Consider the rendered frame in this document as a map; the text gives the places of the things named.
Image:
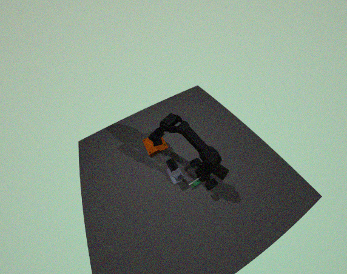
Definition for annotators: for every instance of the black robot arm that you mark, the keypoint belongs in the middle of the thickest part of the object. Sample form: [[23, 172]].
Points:
[[210, 157]]

